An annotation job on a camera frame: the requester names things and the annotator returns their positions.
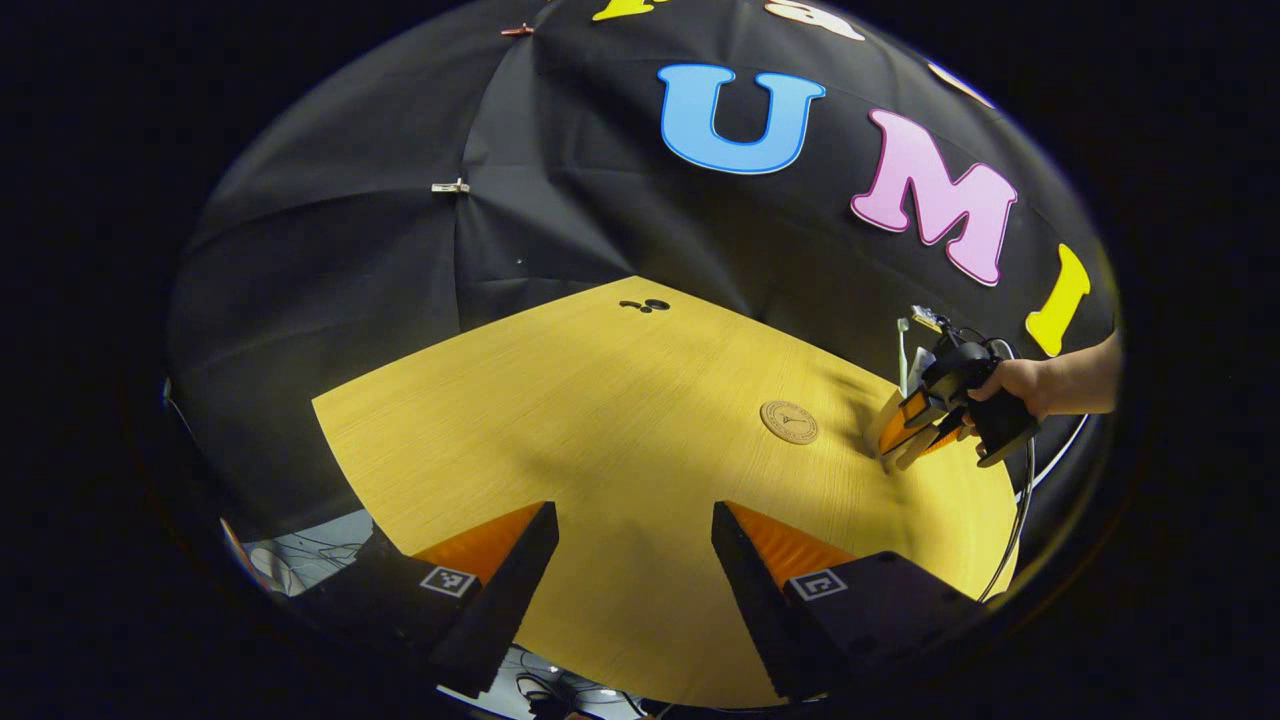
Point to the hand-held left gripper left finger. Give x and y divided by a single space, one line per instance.
510 600

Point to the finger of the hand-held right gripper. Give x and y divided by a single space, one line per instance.
935 440
912 412

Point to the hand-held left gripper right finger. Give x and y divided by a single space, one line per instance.
750 600

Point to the beige cup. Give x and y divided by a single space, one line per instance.
915 455

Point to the white toothpaste tube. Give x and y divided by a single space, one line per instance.
920 368

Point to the pale green toothbrush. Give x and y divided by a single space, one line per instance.
903 350

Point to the round cork coaster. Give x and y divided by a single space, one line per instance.
789 421

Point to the wooden desktop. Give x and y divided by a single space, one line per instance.
600 420

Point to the black backdrop cloth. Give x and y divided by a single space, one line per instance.
350 300

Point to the silver clip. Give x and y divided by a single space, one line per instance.
450 186

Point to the copper clip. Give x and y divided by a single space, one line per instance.
517 30

